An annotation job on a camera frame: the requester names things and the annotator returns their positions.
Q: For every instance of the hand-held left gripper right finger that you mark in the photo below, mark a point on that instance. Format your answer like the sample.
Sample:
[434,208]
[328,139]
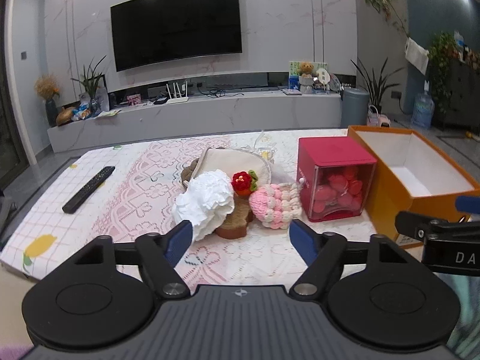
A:
[303,244]

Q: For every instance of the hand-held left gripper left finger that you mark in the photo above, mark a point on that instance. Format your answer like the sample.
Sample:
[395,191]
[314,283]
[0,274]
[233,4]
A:
[179,242]

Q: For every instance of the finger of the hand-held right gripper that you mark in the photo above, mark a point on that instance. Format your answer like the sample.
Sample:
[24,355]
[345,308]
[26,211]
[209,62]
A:
[468,203]
[412,225]

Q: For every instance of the white fluffy scrunchie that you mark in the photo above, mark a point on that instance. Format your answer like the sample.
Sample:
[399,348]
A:
[206,202]

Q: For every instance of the brown cloth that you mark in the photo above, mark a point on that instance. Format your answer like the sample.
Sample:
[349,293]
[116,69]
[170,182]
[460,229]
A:
[189,172]

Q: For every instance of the orange cardboard box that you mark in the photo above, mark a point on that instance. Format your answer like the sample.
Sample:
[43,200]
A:
[390,191]

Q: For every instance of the pink white crochet pouch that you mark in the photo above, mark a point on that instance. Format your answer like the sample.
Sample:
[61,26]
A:
[273,204]

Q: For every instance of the person's teal clothing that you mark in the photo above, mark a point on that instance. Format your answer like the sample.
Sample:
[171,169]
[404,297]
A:
[463,307]

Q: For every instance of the pink white lace tablecloth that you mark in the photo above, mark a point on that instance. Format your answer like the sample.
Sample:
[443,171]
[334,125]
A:
[150,195]

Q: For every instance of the brown toast plush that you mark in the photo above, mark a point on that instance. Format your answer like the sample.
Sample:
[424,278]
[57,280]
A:
[234,227]

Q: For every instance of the red crochet flower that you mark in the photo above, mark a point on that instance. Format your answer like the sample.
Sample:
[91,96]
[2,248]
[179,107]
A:
[242,183]

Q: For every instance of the red box with clear front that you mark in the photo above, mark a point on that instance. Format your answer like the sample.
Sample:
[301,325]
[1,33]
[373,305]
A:
[330,157]

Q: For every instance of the cream cloth pouch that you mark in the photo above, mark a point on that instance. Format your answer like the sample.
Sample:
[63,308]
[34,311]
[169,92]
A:
[232,161]

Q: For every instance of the large water bottle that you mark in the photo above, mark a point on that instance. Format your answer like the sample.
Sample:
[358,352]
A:
[423,110]

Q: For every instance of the black remote control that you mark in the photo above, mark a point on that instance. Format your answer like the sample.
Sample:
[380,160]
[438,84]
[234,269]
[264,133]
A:
[88,190]

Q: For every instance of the dark cabinet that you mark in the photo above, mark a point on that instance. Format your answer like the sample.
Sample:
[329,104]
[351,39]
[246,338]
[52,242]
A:
[463,93]

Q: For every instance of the pink basket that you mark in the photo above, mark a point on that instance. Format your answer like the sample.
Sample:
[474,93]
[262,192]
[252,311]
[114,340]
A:
[378,120]

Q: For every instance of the clear plastic bag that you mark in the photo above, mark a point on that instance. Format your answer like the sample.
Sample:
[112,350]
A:
[258,142]

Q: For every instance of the grey marble television console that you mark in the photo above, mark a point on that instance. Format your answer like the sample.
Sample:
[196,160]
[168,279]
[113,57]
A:
[210,116]

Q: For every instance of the grey trash bin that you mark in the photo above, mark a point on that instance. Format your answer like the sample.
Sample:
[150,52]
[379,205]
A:
[354,107]

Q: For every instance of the checkered lemon print tablecloth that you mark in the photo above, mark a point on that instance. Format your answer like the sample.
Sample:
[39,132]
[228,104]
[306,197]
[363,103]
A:
[48,213]

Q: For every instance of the white router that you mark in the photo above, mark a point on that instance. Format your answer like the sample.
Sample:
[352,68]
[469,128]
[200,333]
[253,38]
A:
[176,99]

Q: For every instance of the tall leafy potted plant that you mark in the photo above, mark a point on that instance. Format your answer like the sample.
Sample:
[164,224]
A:
[377,86]

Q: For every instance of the bushy green plant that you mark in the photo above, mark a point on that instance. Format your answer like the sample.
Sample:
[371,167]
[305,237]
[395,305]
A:
[442,56]

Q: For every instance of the small pink photo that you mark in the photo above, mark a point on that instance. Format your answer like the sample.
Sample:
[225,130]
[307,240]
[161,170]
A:
[134,99]

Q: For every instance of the white hanging cloth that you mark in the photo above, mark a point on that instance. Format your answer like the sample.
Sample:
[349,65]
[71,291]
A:
[416,55]

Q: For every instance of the pile of snack bags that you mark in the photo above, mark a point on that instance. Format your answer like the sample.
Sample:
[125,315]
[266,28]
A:
[88,107]

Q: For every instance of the white round fan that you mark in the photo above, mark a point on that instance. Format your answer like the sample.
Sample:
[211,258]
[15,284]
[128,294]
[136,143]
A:
[321,77]

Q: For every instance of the brown teddy bear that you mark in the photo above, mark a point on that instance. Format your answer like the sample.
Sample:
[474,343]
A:
[306,73]

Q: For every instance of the potted green plant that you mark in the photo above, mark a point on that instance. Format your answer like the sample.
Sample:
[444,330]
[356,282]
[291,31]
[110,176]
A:
[91,80]

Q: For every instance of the vase with dried flowers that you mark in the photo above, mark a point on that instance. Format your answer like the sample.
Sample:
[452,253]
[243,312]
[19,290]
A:
[48,97]

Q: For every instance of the hanging vine plant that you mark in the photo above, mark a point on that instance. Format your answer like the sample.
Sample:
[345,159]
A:
[382,5]

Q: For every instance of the black wall television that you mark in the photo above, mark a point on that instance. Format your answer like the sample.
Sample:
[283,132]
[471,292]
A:
[176,26]

